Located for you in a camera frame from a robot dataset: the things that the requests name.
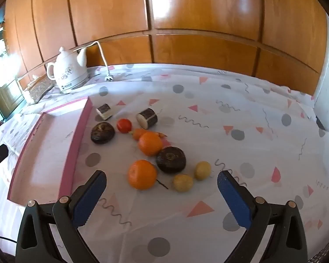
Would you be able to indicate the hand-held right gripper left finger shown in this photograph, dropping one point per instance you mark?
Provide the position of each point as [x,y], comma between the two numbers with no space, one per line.
[85,208]

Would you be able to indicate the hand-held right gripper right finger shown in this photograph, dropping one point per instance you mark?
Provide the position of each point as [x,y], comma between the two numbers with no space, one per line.
[233,200]

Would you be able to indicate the yellow longan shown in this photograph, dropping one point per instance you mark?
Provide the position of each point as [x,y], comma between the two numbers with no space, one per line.
[203,170]
[183,183]

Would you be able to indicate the pink cardboard box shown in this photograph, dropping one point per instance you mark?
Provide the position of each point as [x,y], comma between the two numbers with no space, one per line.
[43,148]

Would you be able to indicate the orange tangerine with stem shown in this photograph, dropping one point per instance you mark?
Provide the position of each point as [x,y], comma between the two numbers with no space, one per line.
[142,174]

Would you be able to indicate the smooth dark water chestnut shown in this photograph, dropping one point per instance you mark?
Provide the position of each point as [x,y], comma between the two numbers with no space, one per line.
[171,159]

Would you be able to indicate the wrinkled dark water chestnut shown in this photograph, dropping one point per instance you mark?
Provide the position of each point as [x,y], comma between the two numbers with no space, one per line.
[102,133]

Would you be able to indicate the red tomato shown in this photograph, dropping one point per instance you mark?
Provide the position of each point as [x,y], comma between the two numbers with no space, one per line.
[124,125]

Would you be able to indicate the small orange carrot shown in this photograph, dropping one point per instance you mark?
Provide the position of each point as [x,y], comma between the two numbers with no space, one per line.
[138,133]

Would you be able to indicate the white patterned tablecloth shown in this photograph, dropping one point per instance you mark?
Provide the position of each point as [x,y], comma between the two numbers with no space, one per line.
[208,142]

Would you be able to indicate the wooden glazed door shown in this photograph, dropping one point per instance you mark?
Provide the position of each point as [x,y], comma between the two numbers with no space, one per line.
[2,87]

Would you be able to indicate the silver embossed tissue box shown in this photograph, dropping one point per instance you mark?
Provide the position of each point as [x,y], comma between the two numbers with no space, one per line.
[38,90]

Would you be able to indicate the white ceramic electric kettle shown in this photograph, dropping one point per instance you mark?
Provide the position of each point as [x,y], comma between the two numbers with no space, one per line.
[68,71]

